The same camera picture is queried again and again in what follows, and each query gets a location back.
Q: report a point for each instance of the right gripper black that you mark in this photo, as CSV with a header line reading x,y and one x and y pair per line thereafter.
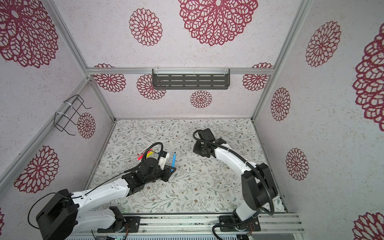
x,y
196,148

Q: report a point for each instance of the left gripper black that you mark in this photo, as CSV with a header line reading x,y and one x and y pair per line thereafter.
x,y
167,170

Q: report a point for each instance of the blue pen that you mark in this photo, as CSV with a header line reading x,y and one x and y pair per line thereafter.
x,y
174,160

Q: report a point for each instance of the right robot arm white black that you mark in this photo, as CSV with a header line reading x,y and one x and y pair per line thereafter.
x,y
258,185

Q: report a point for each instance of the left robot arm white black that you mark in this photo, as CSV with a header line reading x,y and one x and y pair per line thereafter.
x,y
71,213

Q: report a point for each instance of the pink highlighter pen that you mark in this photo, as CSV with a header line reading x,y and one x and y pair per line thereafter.
x,y
140,155

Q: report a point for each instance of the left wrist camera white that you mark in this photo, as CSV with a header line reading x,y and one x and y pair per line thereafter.
x,y
163,159

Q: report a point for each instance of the dark grey slotted wall shelf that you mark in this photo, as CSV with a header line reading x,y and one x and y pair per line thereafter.
x,y
191,80

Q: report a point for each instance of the black wire wall rack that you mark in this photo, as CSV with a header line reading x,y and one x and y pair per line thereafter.
x,y
71,109

